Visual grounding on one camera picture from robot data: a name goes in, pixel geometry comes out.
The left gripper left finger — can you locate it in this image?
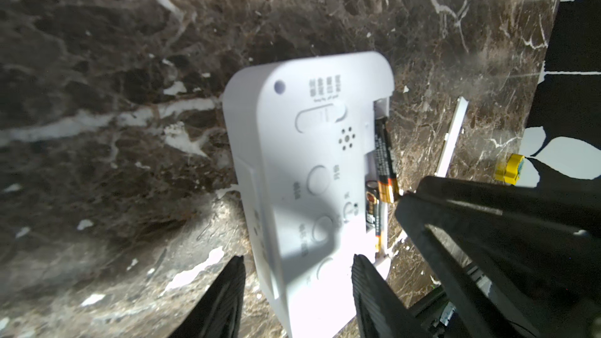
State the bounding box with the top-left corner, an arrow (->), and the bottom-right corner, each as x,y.
169,256 -> 246,338

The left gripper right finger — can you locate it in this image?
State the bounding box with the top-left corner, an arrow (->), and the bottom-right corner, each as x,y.
352,254 -> 430,338

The small yellow cap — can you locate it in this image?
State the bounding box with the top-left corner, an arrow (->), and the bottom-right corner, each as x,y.
494,153 -> 525,186

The black gold AAA battery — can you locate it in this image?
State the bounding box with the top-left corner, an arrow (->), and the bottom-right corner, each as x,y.
366,180 -> 383,253
374,117 -> 400,203

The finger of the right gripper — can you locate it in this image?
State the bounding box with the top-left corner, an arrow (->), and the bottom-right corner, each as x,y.
395,176 -> 600,337

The white digital alarm clock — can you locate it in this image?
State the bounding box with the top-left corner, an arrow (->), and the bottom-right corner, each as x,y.
222,52 -> 394,337

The white battery cover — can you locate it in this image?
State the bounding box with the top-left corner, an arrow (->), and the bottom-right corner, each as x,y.
434,97 -> 469,178

